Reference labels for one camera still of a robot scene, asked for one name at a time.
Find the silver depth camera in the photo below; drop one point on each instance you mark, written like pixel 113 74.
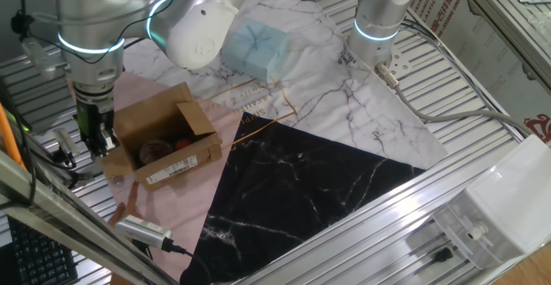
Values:
pixel 142 231

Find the black table plug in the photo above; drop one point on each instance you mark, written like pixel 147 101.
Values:
pixel 443 255

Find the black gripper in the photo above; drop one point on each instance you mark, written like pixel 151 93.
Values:
pixel 95 119

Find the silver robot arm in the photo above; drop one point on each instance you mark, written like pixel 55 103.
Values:
pixel 90 18

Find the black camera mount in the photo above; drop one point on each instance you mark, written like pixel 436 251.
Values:
pixel 64 158

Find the brown cardboard box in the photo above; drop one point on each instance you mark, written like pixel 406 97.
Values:
pixel 150 117

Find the small silver camera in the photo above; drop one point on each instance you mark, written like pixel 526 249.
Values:
pixel 65 140

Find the bare human hand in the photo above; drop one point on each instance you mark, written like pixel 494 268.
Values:
pixel 129 205

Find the orange pole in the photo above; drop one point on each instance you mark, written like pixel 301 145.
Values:
pixel 6 134

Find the white plastic enclosure box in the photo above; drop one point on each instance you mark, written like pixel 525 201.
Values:
pixel 508 203

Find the marble pattern tablecloth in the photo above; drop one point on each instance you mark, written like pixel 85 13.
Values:
pixel 327 104

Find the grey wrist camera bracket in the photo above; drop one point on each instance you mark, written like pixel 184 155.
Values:
pixel 39 59

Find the small orange basketball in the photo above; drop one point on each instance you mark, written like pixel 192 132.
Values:
pixel 183 144

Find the printed cardboard panel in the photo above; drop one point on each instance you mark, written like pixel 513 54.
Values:
pixel 486 52

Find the light blue gift box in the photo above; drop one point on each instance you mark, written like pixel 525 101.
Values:
pixel 262 57

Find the black keyboard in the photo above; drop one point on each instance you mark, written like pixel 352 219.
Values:
pixel 39 259

